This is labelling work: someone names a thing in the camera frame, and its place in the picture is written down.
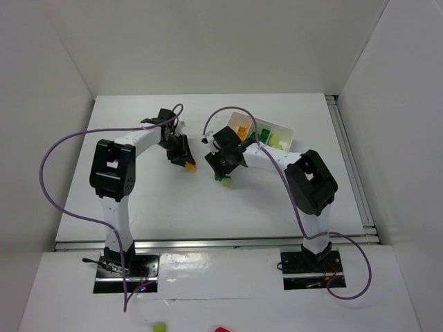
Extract pale yellow green lego stack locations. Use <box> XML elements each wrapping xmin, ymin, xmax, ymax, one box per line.
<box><xmin>215</xmin><ymin>174</ymin><xmax>232</xmax><ymax>187</ymax></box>

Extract yellow orange lego piece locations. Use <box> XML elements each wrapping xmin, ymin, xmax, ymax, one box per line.
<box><xmin>185</xmin><ymin>163</ymin><xmax>196</xmax><ymax>172</ymax></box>

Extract orange lego brick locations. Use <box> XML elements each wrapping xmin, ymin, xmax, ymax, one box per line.
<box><xmin>237</xmin><ymin>126</ymin><xmax>250</xmax><ymax>141</ymax></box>

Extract green two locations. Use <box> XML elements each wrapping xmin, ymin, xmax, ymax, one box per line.
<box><xmin>250</xmin><ymin>128</ymin><xmax>271</xmax><ymax>144</ymax></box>

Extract pale green lego brick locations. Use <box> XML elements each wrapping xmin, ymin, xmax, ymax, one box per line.
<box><xmin>268</xmin><ymin>134</ymin><xmax>283</xmax><ymax>150</ymax></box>

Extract white divided plastic container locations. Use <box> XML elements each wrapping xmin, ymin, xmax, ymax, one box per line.
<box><xmin>227</xmin><ymin>111</ymin><xmax>295</xmax><ymax>151</ymax></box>

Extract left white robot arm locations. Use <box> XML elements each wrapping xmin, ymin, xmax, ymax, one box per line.
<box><xmin>89</xmin><ymin>104</ymin><xmax>196</xmax><ymax>271</ymax></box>

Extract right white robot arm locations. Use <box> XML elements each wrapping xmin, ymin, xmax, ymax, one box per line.
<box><xmin>201</xmin><ymin>126</ymin><xmax>338</xmax><ymax>268</ymax></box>

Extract red object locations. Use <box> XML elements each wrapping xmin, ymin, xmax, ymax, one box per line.
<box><xmin>215</xmin><ymin>326</ymin><xmax>231</xmax><ymax>332</ymax></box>

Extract lime green object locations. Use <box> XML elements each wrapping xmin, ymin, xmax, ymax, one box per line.
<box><xmin>152</xmin><ymin>322</ymin><xmax>166</xmax><ymax>332</ymax></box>

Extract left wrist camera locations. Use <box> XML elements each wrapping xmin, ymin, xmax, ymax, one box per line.
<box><xmin>171</xmin><ymin>120</ymin><xmax>186</xmax><ymax>136</ymax></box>

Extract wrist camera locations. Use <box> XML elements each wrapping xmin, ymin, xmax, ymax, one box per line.
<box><xmin>201</xmin><ymin>131</ymin><xmax>219</xmax><ymax>154</ymax></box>
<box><xmin>171</xmin><ymin>120</ymin><xmax>186</xmax><ymax>136</ymax></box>

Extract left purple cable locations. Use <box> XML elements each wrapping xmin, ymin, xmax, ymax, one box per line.
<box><xmin>38</xmin><ymin>102</ymin><xmax>184</xmax><ymax>312</ymax></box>

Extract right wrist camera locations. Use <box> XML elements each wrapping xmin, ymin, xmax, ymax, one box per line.
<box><xmin>201</xmin><ymin>131</ymin><xmax>219</xmax><ymax>154</ymax></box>

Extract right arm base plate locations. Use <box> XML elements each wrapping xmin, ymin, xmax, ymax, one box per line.
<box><xmin>276</xmin><ymin>250</ymin><xmax>346</xmax><ymax>291</ymax></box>

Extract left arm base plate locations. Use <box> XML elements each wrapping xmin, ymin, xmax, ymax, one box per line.
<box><xmin>82</xmin><ymin>254</ymin><xmax>160</xmax><ymax>294</ymax></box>

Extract aluminium rail frame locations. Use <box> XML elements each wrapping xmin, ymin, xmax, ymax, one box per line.
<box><xmin>56</xmin><ymin>93</ymin><xmax>378</xmax><ymax>250</ymax></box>

